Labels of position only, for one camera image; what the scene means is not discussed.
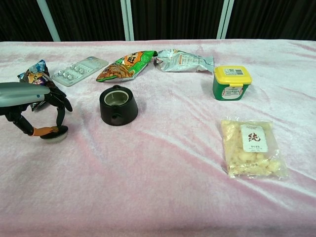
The green orange snack bag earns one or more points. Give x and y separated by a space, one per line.
123 67

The dark purple snack bag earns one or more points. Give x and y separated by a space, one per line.
37 72

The yellow lidded container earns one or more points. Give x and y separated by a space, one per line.
230 84

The pink velvet tablecloth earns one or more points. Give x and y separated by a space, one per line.
158 172

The clear bag yellow snack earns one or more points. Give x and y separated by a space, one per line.
251 153

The silver snack bag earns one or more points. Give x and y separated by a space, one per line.
182 61

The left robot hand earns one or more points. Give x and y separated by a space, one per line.
22 95

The small black round lid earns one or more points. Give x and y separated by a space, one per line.
55 137

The small black round pot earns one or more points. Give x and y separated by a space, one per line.
118 113

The white partition post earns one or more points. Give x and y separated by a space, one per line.
128 19
49 21
224 19

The black curtain panel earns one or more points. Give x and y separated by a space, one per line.
177 18
271 18
22 19
89 19

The clear blister pack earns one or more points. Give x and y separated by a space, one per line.
79 70

